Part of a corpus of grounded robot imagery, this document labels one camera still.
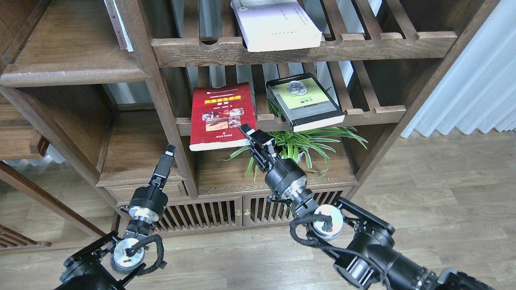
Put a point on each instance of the white plant pot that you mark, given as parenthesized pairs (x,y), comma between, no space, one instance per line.
(286,157)

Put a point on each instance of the white curtain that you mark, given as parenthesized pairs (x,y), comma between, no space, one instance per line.
(479,90)

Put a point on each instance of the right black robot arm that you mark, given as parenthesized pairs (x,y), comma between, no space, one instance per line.
(360,243)

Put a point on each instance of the dark wooden bookshelf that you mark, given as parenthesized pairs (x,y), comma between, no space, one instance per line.
(111,112)

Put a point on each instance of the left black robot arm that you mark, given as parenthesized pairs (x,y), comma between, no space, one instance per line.
(112,261)

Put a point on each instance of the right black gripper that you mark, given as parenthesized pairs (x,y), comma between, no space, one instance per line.
(284,177)

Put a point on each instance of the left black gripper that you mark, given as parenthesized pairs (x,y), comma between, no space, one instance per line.
(148,203)

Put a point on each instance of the black and green book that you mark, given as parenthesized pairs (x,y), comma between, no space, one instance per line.
(304,102)

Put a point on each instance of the red paperback book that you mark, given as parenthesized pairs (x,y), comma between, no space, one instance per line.
(217,114)

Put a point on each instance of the green spider plant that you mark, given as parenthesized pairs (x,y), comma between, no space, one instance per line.
(316,144)

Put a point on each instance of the upright white book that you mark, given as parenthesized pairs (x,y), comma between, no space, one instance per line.
(116,21)

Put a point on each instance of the white and lilac book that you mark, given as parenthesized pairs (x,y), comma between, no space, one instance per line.
(275,25)

